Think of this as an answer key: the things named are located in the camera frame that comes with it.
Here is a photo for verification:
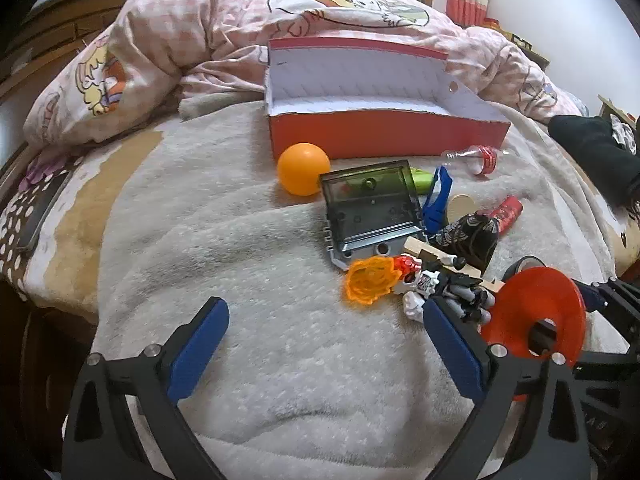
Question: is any wooden headboard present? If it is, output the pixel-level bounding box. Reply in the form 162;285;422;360
0;0;141;171

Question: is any red tube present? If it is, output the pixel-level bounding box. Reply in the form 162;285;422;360
491;196;523;234

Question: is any beige round wooden disc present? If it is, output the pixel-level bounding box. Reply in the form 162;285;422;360
446;195;476;223

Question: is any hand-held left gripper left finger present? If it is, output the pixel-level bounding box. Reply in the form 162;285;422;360
62;296;231;480

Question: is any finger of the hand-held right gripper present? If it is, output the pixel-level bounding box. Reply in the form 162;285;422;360
530;320;640;386
577;276;640;323

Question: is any black tape roll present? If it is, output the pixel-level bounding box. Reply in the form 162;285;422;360
502;256;547;281

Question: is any clear bottle with red label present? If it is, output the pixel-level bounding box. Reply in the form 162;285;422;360
440;145;512;179

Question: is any wooden bedside cabinet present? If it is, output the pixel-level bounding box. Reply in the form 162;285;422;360
482;25;551;68

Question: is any black garment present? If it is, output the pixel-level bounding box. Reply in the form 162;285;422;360
547;114;640;211

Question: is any orange translucent flame piece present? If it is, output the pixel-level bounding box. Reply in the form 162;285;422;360
344;257;406;306

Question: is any red cardboard box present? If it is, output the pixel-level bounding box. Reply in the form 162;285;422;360
265;36;512;163

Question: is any orange ball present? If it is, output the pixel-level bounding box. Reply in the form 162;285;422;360
277;143;332;197

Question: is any green toy box cutter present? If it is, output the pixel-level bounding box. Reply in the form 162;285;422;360
410;167;436;194

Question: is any black white toy figure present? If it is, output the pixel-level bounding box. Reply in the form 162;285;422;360
394;254;497;323

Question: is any wooden block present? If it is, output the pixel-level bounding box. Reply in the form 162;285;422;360
402;237;506;293

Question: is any light wooden shelf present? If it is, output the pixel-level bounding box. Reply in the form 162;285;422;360
597;94;640;131

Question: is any smoky translucent plastic panel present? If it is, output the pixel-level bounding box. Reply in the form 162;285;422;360
319;160;425;256

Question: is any black white patterned cloth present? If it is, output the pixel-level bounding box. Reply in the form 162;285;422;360
611;115;640;157

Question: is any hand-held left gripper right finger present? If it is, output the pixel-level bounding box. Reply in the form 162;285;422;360
424;296;593;480

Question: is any red plastic funnel disc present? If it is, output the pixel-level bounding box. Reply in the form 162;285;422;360
480;266;587;402

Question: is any blue plastic clip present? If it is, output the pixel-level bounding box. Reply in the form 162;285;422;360
421;165;453;233

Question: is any pink checked cartoon quilt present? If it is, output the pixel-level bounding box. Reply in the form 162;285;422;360
22;0;591;148

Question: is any black patterned pouch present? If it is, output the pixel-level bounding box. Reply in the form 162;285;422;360
434;212;499;273

